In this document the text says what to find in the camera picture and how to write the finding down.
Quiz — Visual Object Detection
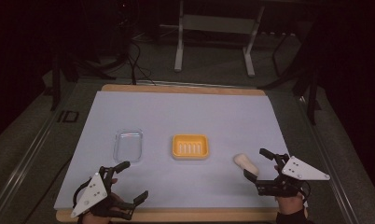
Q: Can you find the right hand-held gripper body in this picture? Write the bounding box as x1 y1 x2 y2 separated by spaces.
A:
255 153 331 198

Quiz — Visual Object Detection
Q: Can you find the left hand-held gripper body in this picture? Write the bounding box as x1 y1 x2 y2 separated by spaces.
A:
70 165 136 221

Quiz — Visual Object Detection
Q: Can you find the clear plastic container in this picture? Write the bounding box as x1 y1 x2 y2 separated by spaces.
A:
113 129 145 163

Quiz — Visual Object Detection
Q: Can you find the yellow soap dish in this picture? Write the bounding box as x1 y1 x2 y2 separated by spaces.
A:
171 133 211 161

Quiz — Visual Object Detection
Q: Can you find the person's left hand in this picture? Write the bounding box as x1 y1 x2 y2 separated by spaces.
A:
82 177 128 224

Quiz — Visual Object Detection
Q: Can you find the person's right hand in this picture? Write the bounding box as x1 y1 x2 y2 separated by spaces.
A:
274 191 309 216

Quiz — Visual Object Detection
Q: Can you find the pale blue table mat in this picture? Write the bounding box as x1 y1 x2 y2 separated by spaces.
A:
53 91 291 210

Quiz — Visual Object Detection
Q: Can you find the black stand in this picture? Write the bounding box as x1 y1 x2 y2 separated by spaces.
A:
259 29 323 126
49 50 82 112

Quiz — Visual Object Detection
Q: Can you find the wooden table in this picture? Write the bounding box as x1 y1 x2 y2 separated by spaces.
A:
55 83 309 224

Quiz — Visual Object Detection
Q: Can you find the white metal stand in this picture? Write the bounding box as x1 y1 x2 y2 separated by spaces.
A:
174 0 266 78

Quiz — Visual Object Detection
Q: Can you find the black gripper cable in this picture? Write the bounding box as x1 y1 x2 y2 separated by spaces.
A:
71 179 94 209

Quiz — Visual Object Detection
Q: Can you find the metal floor rail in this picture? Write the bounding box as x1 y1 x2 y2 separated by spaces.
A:
297 95 361 224
0 92 72 220

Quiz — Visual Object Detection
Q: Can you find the black rectangular floor bracket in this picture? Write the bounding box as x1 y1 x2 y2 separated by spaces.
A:
57 109 80 124

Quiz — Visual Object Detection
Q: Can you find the black floor cable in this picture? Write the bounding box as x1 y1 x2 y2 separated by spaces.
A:
126 38 158 86

